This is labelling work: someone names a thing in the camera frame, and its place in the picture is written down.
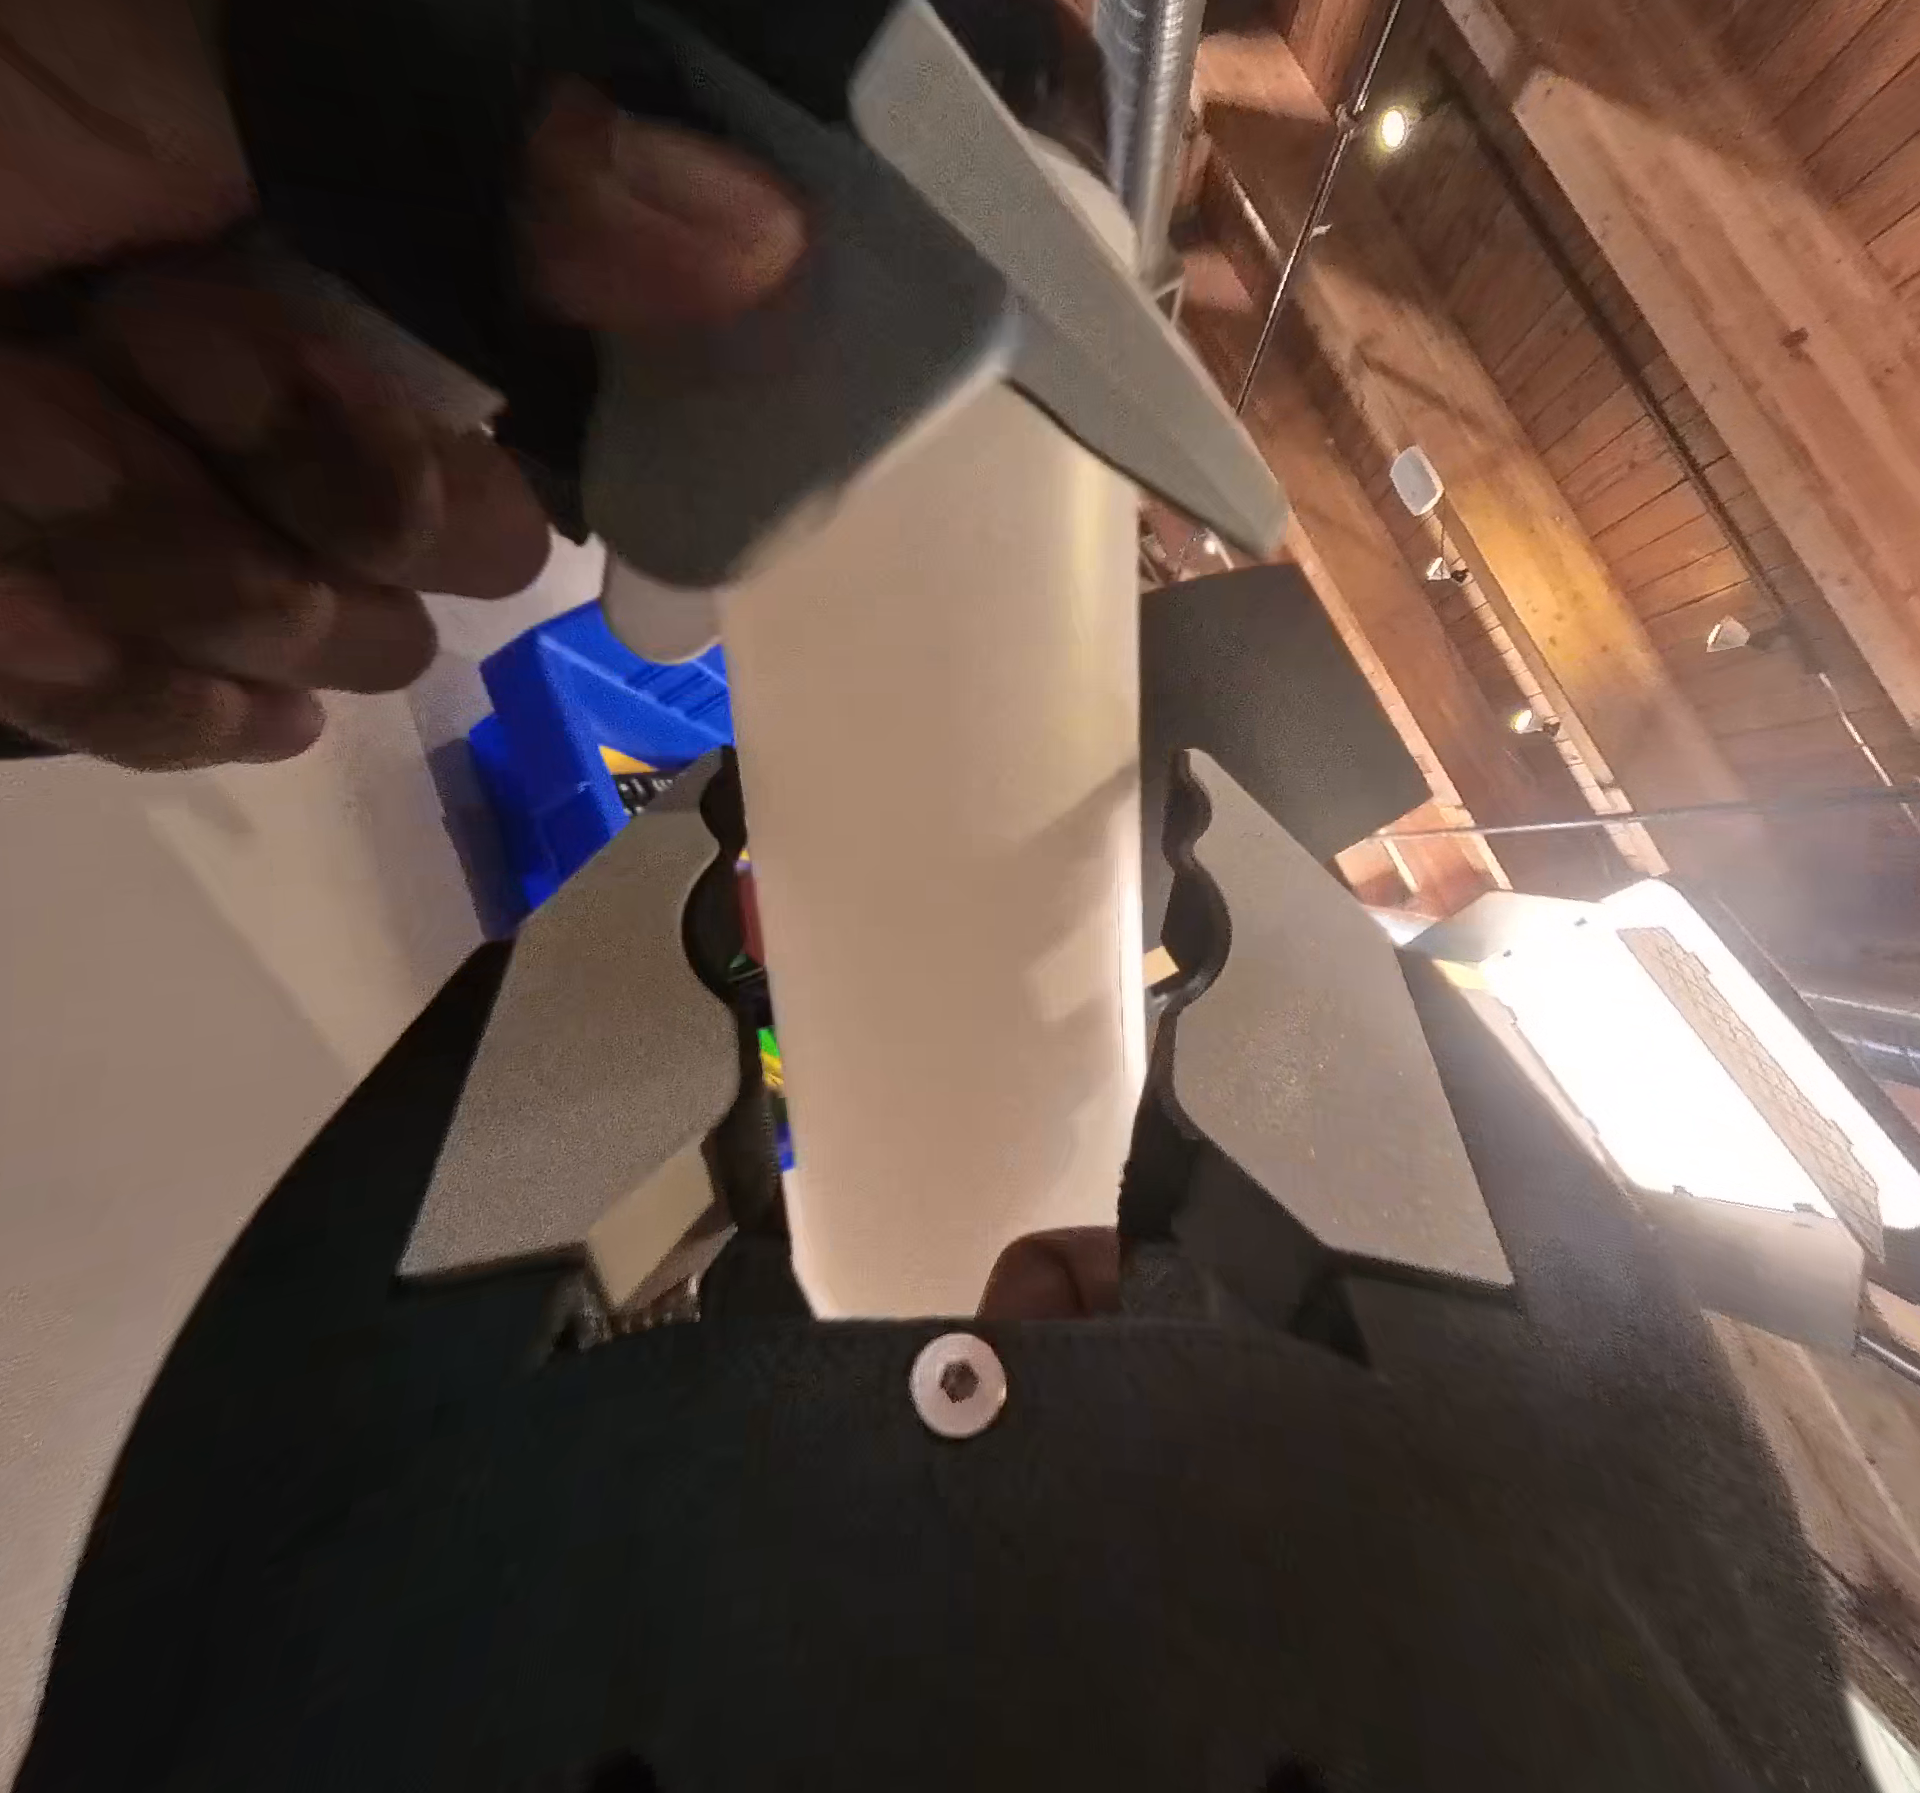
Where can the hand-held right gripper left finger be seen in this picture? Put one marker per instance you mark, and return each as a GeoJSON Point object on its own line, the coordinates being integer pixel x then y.
{"type": "Point", "coordinates": [571, 1074]}

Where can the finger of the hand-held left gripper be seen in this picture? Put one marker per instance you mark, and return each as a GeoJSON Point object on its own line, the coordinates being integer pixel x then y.
{"type": "Point", "coordinates": [1052, 264]}
{"type": "Point", "coordinates": [797, 385]}

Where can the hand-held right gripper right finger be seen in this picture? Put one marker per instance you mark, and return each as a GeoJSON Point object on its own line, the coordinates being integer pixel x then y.
{"type": "Point", "coordinates": [1320, 1074]}

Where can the white squeeze bottle black cap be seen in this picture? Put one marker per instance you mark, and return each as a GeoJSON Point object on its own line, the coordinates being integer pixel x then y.
{"type": "Point", "coordinates": [945, 864]}

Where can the person's left hand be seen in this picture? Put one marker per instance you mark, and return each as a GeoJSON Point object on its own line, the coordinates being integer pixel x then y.
{"type": "Point", "coordinates": [151, 473]}

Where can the studio light panel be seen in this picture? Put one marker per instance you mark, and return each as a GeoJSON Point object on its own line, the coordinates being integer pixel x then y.
{"type": "Point", "coordinates": [1621, 1028]}

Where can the blue plastic bin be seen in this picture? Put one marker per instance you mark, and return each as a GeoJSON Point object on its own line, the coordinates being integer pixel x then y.
{"type": "Point", "coordinates": [587, 743]}

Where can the ceiling spot light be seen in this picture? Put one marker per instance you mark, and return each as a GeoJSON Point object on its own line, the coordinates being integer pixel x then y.
{"type": "Point", "coordinates": [1390, 128]}

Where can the silver ceiling duct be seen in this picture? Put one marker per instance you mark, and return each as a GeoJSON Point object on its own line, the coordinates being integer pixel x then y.
{"type": "Point", "coordinates": [1155, 54]}

